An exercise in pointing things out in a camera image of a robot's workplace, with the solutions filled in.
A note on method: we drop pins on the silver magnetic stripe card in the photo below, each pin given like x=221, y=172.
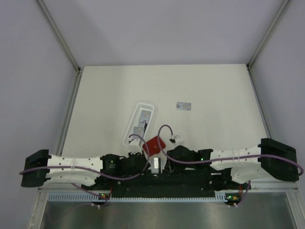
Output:
x=156, y=165

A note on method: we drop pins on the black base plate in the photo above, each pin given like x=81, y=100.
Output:
x=186, y=184

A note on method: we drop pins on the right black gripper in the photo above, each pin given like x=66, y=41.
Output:
x=172, y=166

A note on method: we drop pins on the white plastic basket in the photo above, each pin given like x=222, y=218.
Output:
x=135, y=119

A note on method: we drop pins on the red leather card holder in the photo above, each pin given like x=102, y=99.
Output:
x=152, y=148

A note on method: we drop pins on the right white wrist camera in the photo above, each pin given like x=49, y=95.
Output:
x=177, y=140

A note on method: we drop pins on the middle card in basket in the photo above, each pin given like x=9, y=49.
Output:
x=143, y=124

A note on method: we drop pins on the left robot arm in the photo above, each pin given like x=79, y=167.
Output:
x=42, y=168

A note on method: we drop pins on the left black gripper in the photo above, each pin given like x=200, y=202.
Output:
x=142, y=153

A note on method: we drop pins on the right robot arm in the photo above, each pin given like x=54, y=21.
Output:
x=267, y=159

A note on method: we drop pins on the aluminium frame rail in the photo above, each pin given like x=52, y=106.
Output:
x=273, y=186

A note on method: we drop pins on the silver card on table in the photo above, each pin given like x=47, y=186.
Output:
x=184, y=106

